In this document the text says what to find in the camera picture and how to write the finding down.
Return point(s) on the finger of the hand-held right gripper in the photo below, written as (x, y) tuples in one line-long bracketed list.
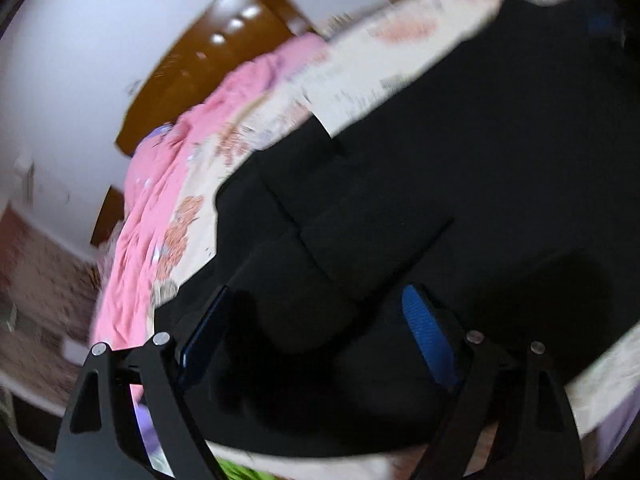
[(602, 22)]

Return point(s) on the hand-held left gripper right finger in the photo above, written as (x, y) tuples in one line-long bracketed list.
[(429, 330)]

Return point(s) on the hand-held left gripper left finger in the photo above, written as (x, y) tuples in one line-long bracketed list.
[(206, 330)]

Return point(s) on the black pants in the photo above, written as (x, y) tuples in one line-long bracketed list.
[(400, 200)]

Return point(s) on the pink blanket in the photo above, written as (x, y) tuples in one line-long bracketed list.
[(165, 200)]

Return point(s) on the cream floral bed sheet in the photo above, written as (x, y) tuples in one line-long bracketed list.
[(320, 85)]

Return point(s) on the brown wooden headboard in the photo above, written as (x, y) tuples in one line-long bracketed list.
[(220, 60)]

